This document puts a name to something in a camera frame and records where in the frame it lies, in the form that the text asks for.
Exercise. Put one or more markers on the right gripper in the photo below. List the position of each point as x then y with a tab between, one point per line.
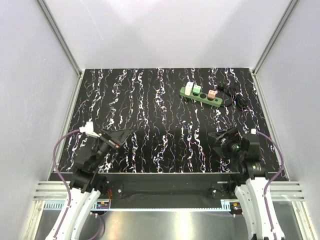
223	151

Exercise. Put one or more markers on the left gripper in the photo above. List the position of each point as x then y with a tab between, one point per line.
108	138

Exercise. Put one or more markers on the green power strip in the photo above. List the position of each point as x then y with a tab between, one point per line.
202	97

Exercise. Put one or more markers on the pink charger plug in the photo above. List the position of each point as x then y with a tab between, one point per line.
212	94

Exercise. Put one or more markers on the green charger plug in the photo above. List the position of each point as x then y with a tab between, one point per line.
197	89

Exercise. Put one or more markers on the white charger plug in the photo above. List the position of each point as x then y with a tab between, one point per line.
188	88

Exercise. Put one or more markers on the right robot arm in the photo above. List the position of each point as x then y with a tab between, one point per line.
251	186

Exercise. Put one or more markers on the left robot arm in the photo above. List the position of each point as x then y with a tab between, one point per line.
86	184

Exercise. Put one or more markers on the marble pattern mat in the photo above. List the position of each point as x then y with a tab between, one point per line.
169	132

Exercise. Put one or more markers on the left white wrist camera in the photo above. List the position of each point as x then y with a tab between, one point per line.
88	129

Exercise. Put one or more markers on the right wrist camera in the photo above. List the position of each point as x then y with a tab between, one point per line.
253	131

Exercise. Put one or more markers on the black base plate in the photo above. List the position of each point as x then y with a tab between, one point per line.
170	184

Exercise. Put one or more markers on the aluminium frame rail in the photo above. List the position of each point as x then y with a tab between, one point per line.
164	196

